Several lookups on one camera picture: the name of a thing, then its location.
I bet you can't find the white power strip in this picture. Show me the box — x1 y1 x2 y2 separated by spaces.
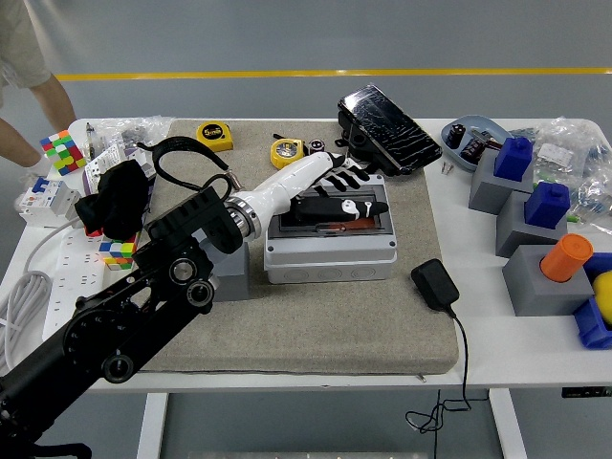
41 230 109 341

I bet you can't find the white power cable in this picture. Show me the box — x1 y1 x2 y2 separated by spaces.
0 219 82 379

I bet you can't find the grey junction box with lid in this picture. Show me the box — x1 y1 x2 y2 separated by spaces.
262 174 398 284

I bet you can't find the white circuit breaker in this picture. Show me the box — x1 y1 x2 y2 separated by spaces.
18 176 82 229

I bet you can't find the grey-brown mat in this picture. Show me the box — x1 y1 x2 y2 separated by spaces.
117 118 461 377

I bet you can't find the person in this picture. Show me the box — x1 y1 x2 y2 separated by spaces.
0 0 78 186

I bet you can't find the yellow tape measure clear face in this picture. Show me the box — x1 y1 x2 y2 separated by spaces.
270 138 308 169

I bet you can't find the clear plastic parts bag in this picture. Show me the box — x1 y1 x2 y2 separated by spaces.
88 114 176 159
568 171 612 226
509 117 612 186

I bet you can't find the black power adapter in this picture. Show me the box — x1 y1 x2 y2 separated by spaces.
410 258 461 316

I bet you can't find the small metal part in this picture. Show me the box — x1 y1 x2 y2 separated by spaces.
470 127 503 147

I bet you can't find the blue block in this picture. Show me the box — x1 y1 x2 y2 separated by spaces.
524 181 573 229
493 137 535 182

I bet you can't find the grey block holder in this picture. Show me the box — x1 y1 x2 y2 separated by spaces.
468 150 536 215
193 233 252 302
495 190 570 259
501 244 597 317

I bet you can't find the black table control panel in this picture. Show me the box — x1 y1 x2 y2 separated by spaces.
561 385 612 400

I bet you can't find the colourful puzzle cube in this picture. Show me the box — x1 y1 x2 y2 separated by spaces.
98 238 139 272
39 129 90 177

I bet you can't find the yellow tape measure with strap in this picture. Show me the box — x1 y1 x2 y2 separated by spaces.
137 121 235 155

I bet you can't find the white table leg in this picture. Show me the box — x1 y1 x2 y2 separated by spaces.
487 389 527 459
137 392 169 459

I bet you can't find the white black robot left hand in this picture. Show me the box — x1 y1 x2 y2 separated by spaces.
237 150 390 227

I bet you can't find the blue plastic holder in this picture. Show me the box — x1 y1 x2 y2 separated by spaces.
572 251 612 352

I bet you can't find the blue-grey dish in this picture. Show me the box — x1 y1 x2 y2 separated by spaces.
440 114 512 173

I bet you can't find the white purple package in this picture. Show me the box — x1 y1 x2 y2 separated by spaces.
81 145 159 197

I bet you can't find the yellow rounded object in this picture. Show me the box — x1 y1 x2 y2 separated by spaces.
591 271 612 329

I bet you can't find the black adapter cord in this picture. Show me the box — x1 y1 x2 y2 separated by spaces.
404 310 474 435

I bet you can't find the black cloth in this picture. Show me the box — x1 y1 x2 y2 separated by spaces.
74 160 150 240

